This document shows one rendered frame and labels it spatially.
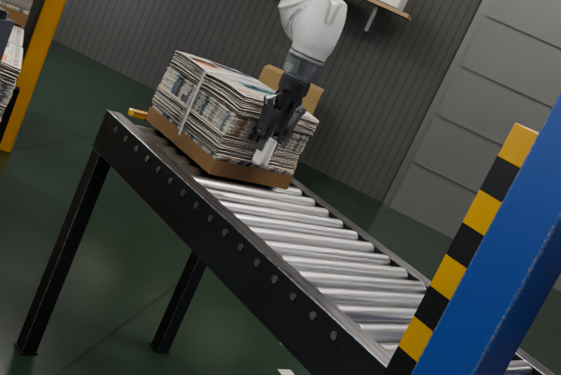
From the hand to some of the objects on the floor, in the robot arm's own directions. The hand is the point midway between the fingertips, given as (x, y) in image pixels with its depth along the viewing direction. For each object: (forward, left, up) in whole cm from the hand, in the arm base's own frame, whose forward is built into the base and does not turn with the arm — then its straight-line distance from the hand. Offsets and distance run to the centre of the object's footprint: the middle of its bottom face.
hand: (264, 151), depth 184 cm
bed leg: (+17, +46, -93) cm, 105 cm away
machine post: (-78, -52, -93) cm, 132 cm away
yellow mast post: (+158, +158, -93) cm, 241 cm away
